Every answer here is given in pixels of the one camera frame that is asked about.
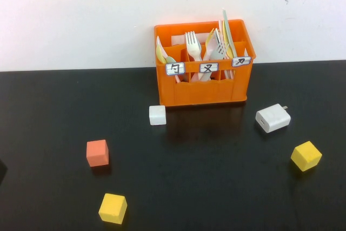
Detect yellow plastic spoon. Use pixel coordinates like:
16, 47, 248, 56
156, 45, 168, 64

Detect orange plastic cutlery holder crate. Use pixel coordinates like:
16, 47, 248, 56
154, 19, 257, 107

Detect grey plastic fork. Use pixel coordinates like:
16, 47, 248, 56
210, 29, 228, 61

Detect orange foam cube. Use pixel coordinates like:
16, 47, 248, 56
86, 139, 110, 168

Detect paper label marked spoon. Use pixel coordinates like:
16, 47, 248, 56
165, 62, 186, 76

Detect white USB wall charger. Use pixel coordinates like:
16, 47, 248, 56
255, 103, 292, 134

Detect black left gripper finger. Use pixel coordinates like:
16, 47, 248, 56
0, 159, 8, 186

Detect pink plastic knife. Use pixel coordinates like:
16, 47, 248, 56
218, 19, 225, 43

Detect pale green plastic knife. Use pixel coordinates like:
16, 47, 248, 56
222, 9, 238, 59

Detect yellow plastic fork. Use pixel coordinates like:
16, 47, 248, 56
204, 28, 215, 53

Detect white foam cube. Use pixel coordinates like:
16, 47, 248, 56
149, 105, 167, 126

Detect paper label marked knife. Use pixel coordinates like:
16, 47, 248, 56
231, 56, 252, 68

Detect white plastic fork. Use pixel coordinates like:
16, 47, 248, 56
184, 31, 212, 82

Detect paper label marked fork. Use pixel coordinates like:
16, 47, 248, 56
199, 62, 219, 74

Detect yellow foam cube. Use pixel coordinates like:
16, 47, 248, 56
98, 193, 128, 225
290, 141, 323, 173

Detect pink plastic fork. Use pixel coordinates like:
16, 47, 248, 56
202, 37, 218, 61

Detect pink plastic spoon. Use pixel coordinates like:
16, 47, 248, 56
156, 35, 181, 83

